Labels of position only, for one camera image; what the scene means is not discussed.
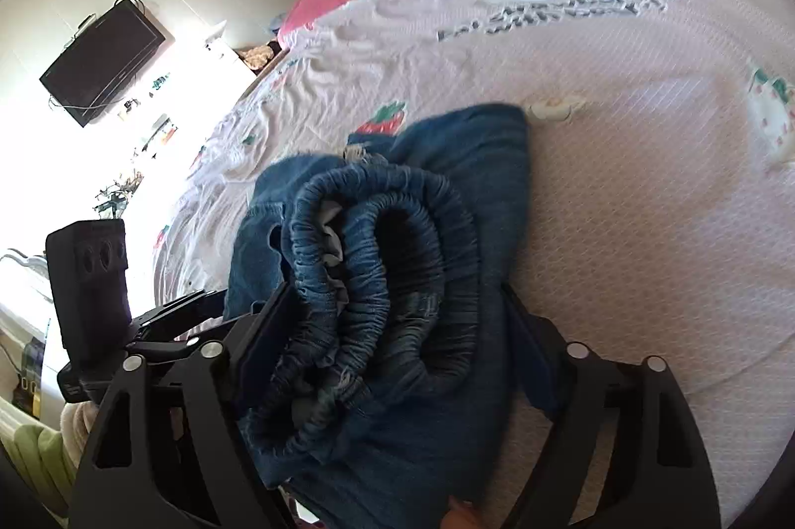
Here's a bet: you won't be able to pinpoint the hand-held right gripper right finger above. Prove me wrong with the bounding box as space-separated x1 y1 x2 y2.
497 283 724 529

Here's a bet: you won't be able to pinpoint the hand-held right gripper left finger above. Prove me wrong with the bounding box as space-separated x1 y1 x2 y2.
68 280 299 529

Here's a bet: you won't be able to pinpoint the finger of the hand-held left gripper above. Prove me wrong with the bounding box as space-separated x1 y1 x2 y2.
132 288 226 345
126 340 201 367

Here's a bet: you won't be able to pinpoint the blue denim pants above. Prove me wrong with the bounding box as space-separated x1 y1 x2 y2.
224 101 536 529

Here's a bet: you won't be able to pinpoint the person's left forearm green sleeve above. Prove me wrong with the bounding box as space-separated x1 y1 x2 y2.
0 400 95 518

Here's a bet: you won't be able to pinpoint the person's right hand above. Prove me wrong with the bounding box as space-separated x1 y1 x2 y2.
442 497 493 529

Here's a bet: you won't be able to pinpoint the bed with strawberry sheet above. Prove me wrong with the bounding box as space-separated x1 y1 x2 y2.
152 0 795 524

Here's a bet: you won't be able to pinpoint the white dresser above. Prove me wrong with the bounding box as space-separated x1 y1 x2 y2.
93 20 260 232

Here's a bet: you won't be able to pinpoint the brown patterned box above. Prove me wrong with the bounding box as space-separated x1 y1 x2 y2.
233 43 288 71

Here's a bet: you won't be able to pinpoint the white curved frame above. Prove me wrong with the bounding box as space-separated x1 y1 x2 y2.
0 249 51 306

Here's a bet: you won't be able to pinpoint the black wall television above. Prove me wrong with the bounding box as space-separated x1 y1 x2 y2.
39 0 167 129

